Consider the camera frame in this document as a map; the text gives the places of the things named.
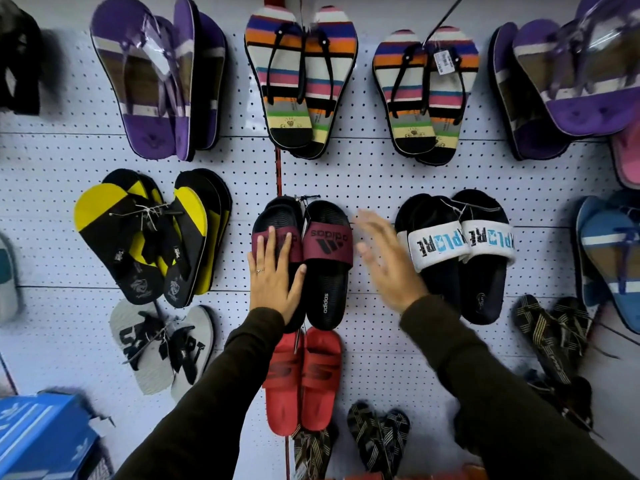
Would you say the person's right hand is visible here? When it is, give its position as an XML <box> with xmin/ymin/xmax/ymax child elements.
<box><xmin>354</xmin><ymin>210</ymin><xmax>431</xmax><ymax>314</ymax></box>

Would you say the person's left hand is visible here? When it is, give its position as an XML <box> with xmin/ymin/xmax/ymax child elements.
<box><xmin>247</xmin><ymin>226</ymin><xmax>307</xmax><ymax>325</ymax></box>

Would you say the black maroon strap slide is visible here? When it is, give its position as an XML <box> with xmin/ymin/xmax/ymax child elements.
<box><xmin>301</xmin><ymin>200</ymin><xmax>354</xmax><ymax>331</ymax></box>
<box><xmin>251</xmin><ymin>196</ymin><xmax>307</xmax><ymax>334</ymax></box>

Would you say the person's right forearm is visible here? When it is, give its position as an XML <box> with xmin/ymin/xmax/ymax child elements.
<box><xmin>399</xmin><ymin>295</ymin><xmax>636</xmax><ymax>480</ymax></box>

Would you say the person's left forearm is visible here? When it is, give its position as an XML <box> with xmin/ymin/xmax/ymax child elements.
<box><xmin>114</xmin><ymin>307</ymin><xmax>286</xmax><ymax>480</ymax></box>

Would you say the yellow black flip-flop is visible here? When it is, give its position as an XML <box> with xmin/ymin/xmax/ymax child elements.
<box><xmin>162</xmin><ymin>187</ymin><xmax>209</xmax><ymax>310</ymax></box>
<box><xmin>174</xmin><ymin>168</ymin><xmax>233</xmax><ymax>296</ymax></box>
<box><xmin>102</xmin><ymin>168</ymin><xmax>164</xmax><ymax>205</ymax></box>
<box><xmin>73</xmin><ymin>183</ymin><xmax>166</xmax><ymax>306</ymax></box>

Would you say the red slide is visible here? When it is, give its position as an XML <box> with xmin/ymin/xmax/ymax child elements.
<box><xmin>299</xmin><ymin>327</ymin><xmax>344</xmax><ymax>432</ymax></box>
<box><xmin>263</xmin><ymin>332</ymin><xmax>305</xmax><ymax>437</ymax></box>

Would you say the grey black print flip-flop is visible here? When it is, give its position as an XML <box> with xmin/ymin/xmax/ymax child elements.
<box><xmin>167</xmin><ymin>305</ymin><xmax>216</xmax><ymax>402</ymax></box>
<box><xmin>109</xmin><ymin>299</ymin><xmax>176</xmax><ymax>396</ymax></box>

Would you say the multicolour striped flip-flop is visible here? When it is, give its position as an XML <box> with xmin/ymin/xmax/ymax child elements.
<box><xmin>372</xmin><ymin>29</ymin><xmax>439</xmax><ymax>157</ymax></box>
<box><xmin>290</xmin><ymin>5</ymin><xmax>359</xmax><ymax>160</ymax></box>
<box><xmin>244</xmin><ymin>5</ymin><xmax>314</xmax><ymax>151</ymax></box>
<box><xmin>415</xmin><ymin>26</ymin><xmax>480</xmax><ymax>167</ymax></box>

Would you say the white price tag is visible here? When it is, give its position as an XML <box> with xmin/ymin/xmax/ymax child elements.
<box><xmin>433</xmin><ymin>49</ymin><xmax>457</xmax><ymax>76</ymax></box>

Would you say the blue brown striped flip-flop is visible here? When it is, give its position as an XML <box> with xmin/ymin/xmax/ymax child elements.
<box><xmin>573</xmin><ymin>195</ymin><xmax>618</xmax><ymax>309</ymax></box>
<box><xmin>580</xmin><ymin>209</ymin><xmax>640</xmax><ymax>336</ymax></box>

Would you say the grey teal flip-flop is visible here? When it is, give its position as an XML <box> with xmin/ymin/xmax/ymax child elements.
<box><xmin>0</xmin><ymin>234</ymin><xmax>21</xmax><ymax>326</ymax></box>

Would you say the pink flip-flop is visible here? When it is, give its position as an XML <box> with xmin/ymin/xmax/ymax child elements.
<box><xmin>609</xmin><ymin>119</ymin><xmax>640</xmax><ymax>190</ymax></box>

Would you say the blue shoe box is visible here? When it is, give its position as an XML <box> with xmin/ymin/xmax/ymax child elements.
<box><xmin>0</xmin><ymin>392</ymin><xmax>102</xmax><ymax>480</ymax></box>

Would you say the black sandal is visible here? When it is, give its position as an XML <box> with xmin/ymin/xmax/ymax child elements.
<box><xmin>0</xmin><ymin>0</ymin><xmax>44</xmax><ymax>116</ymax></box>

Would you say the black white strap slide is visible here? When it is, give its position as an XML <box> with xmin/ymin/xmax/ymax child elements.
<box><xmin>394</xmin><ymin>193</ymin><xmax>466</xmax><ymax>316</ymax></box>
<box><xmin>450</xmin><ymin>189</ymin><xmax>517</xmax><ymax>326</ymax></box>

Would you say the black wire hook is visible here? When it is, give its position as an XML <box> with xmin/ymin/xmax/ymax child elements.
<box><xmin>422</xmin><ymin>0</ymin><xmax>467</xmax><ymax>48</ymax></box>

